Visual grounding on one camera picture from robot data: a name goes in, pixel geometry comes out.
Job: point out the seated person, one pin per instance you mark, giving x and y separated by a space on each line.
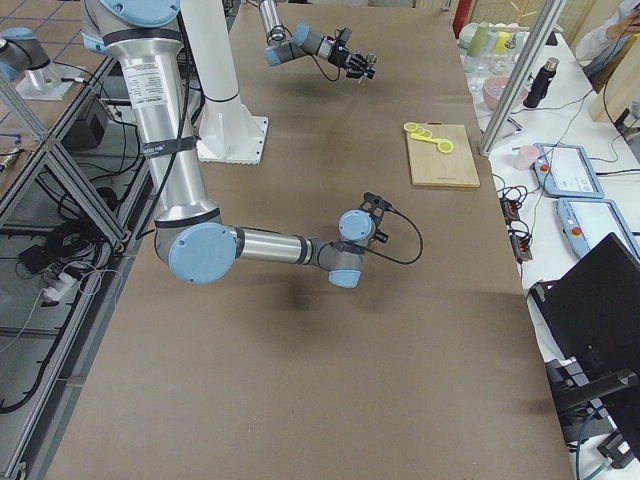
599 47

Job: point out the far teach pendant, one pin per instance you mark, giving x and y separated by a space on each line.
565 171

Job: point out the teach pendant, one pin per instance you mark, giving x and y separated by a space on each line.
586 221
565 171

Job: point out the black water bottle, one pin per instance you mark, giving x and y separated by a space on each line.
541 83

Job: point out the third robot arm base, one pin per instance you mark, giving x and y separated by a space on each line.
23 54

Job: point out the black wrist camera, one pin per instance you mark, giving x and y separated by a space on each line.
342 36
375 206

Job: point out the green plastic cup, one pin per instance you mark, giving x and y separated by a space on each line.
473 37

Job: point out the black power adapter box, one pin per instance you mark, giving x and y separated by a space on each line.
88 129

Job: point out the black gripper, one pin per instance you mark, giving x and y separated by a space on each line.
348 61

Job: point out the yellow plastic knife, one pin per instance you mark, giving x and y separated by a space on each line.
418 137

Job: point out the aluminium frame post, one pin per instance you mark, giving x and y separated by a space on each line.
537 38

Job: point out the black computer monitor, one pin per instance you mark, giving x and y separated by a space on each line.
593 314

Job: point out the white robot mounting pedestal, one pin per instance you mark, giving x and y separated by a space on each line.
227 131

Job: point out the near teach pendant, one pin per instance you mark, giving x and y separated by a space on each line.
586 221

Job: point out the bamboo cutting board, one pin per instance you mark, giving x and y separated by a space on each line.
429 167

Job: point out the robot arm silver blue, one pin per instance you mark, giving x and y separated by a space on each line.
181 81
329 52

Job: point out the orange black connector board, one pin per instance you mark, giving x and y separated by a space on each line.
518 231

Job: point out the pink bowl with ice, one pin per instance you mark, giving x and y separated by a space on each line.
493 89

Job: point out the pink plastic cup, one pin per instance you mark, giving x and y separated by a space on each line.
525 158

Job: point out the lemon slice on knife end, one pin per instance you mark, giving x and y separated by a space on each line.
445 147

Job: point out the yellow plastic cup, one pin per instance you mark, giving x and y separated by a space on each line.
500 46

